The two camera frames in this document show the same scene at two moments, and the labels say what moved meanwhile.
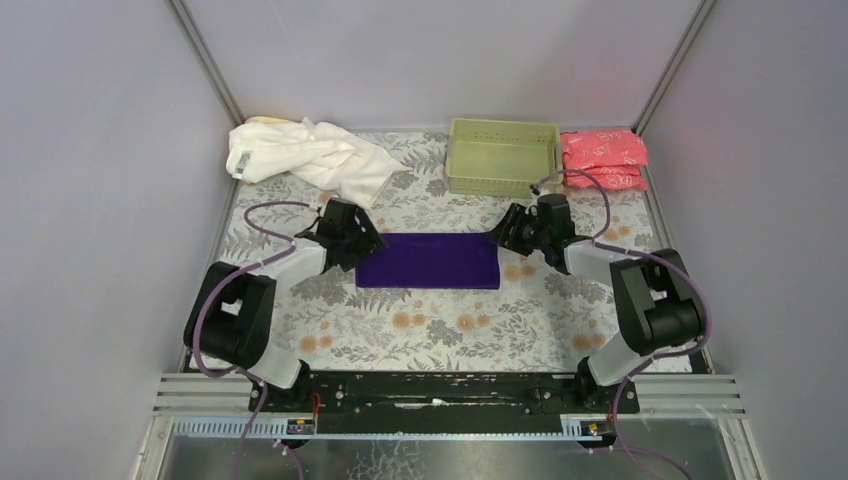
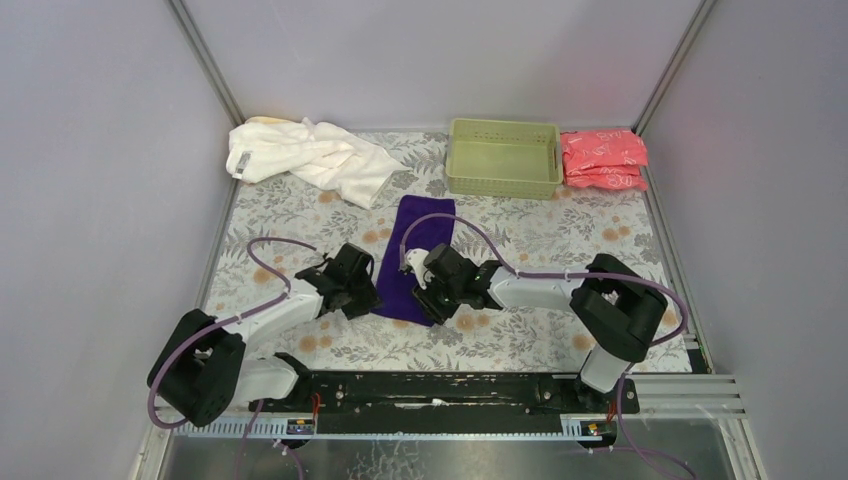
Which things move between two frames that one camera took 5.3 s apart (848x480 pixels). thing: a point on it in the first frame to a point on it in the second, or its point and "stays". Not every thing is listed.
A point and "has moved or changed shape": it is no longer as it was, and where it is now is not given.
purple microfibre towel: x=464 y=260 has moved or changed shape
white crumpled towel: x=320 y=155 stays
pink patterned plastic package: x=615 y=157 stays
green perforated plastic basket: x=500 y=158 stays
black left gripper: x=354 y=242 to x=354 y=291
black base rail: x=425 y=402 stays
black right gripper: x=519 y=232 to x=439 y=291
